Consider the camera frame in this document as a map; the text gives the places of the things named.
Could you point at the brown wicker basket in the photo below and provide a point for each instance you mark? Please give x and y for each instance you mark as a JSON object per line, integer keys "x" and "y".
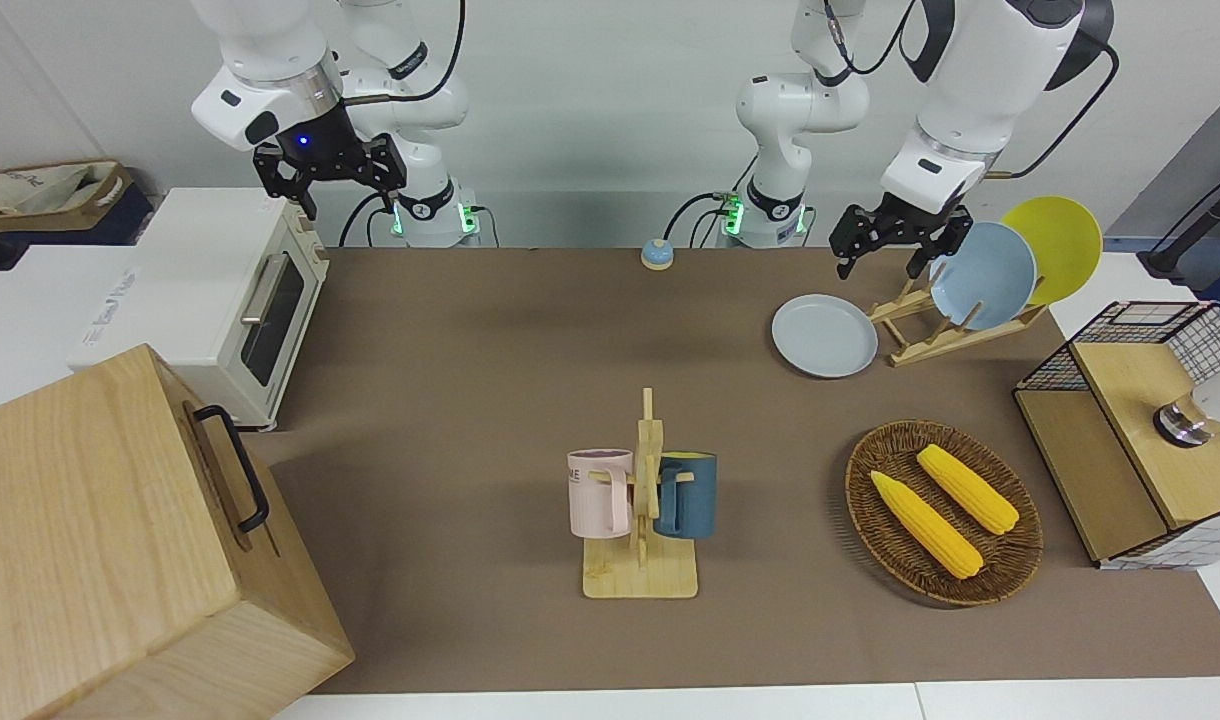
{"x": 1015, "y": 560}

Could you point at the light blue plate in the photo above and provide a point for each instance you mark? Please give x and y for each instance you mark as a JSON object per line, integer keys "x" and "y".
{"x": 985, "y": 275}

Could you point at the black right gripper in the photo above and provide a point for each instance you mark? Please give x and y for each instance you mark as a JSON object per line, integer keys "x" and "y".
{"x": 330, "y": 165}

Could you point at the wooden mug tree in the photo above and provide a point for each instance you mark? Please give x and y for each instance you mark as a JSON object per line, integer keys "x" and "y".
{"x": 640, "y": 575}

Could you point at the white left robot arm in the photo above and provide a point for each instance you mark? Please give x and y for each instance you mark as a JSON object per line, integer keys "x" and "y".
{"x": 990, "y": 80}

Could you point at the yellow corn cob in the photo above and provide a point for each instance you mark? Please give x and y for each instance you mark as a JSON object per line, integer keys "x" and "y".
{"x": 925, "y": 525}
{"x": 970, "y": 490}

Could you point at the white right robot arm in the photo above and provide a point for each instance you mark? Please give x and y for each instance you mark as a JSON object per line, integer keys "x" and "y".
{"x": 270, "y": 60}

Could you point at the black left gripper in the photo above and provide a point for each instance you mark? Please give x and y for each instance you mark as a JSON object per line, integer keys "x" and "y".
{"x": 900, "y": 222}

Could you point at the wooden plate rack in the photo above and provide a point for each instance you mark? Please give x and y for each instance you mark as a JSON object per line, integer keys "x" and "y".
{"x": 930, "y": 345}

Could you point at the pink mug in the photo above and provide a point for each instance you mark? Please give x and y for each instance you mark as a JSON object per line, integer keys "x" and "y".
{"x": 595, "y": 500}

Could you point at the cardboard box with bag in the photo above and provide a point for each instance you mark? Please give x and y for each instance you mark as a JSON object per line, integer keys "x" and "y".
{"x": 100, "y": 205}

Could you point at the dark blue storage box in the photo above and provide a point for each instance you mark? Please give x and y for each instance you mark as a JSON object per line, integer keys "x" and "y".
{"x": 130, "y": 222}

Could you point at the black stand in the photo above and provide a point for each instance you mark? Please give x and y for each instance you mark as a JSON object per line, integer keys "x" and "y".
{"x": 1170, "y": 262}

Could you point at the dark blue mug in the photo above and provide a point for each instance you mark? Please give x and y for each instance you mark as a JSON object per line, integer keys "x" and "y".
{"x": 695, "y": 500}

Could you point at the white toaster oven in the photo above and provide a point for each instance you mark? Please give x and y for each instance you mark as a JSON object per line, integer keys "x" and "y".
{"x": 200, "y": 270}

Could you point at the wooden cabinet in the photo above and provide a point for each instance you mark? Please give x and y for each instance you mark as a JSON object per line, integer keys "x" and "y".
{"x": 90, "y": 520}

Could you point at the yellow plate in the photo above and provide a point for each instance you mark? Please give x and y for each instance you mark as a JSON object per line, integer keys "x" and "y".
{"x": 1065, "y": 240}

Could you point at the gray plate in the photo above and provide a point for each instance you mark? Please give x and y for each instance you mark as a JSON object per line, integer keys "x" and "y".
{"x": 825, "y": 335}

